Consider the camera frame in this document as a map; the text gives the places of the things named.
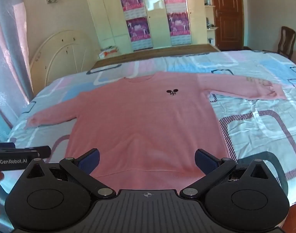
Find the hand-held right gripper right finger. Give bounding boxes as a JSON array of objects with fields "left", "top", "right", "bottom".
[{"left": 179, "top": 148, "right": 272, "bottom": 199}]

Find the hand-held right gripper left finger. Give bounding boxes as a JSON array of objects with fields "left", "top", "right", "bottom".
[{"left": 23, "top": 148, "right": 116, "bottom": 199}]

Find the pink sweater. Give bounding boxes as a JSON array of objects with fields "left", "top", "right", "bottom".
[{"left": 25, "top": 71, "right": 287, "bottom": 191}]

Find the patterned bedsheet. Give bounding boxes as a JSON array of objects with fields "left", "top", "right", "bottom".
[{"left": 9, "top": 50, "right": 296, "bottom": 205}]

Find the pink and blue curtain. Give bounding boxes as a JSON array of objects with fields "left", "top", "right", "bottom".
[{"left": 0, "top": 0, "right": 34, "bottom": 146}]

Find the cream arched headboard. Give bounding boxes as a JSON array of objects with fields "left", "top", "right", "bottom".
[{"left": 29, "top": 30, "right": 100, "bottom": 88}]

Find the orange and white box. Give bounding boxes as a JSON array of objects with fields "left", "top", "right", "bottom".
[{"left": 99, "top": 46, "right": 120, "bottom": 59}]

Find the brown wooden door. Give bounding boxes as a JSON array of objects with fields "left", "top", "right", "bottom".
[{"left": 211, "top": 0, "right": 245, "bottom": 51}]

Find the wooden chair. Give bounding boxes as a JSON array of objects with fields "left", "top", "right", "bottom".
[{"left": 263, "top": 26, "right": 296, "bottom": 60}]

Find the cream corner shelf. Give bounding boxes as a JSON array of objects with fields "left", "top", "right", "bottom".
[{"left": 201, "top": 0, "right": 218, "bottom": 46}]

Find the cream wardrobe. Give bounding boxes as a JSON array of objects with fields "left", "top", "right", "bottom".
[{"left": 84, "top": 0, "right": 206, "bottom": 55}]

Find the wooden bed frame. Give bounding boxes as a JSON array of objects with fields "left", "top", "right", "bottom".
[{"left": 90, "top": 44, "right": 221, "bottom": 71}]

